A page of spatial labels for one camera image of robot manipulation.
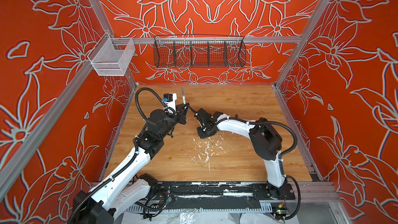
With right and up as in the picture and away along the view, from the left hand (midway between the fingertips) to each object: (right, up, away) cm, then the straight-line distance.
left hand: (187, 102), depth 70 cm
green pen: (-1, +2, -2) cm, 4 cm away
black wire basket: (+3, +34, +31) cm, 46 cm away
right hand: (+6, -20, +22) cm, 30 cm away
